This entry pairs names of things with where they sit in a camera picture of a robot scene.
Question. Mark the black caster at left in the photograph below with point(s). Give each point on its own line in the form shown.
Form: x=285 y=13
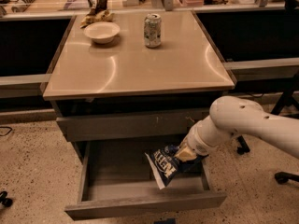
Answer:
x=4 y=200

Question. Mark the grey drawer cabinet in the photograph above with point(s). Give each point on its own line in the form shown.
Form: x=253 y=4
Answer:
x=125 y=76

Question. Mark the black chair caster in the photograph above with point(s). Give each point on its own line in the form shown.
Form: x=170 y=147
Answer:
x=283 y=177

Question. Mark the white ceramic bowl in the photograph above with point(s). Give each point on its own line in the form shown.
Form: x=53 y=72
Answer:
x=102 y=32

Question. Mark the black table leg with caster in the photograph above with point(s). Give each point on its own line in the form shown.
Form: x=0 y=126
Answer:
x=243 y=146

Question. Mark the open middle drawer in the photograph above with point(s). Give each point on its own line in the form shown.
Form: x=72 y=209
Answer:
x=117 y=181

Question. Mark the blue chip bag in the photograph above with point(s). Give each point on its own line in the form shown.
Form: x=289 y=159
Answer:
x=165 y=165

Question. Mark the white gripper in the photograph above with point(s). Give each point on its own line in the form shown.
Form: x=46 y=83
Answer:
x=196 y=146

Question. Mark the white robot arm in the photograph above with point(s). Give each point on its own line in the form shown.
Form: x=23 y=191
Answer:
x=230 y=117

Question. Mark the closed top drawer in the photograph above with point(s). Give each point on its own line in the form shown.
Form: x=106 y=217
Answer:
x=129 y=125

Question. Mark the white soda can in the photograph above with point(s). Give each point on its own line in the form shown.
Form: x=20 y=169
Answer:
x=152 y=30

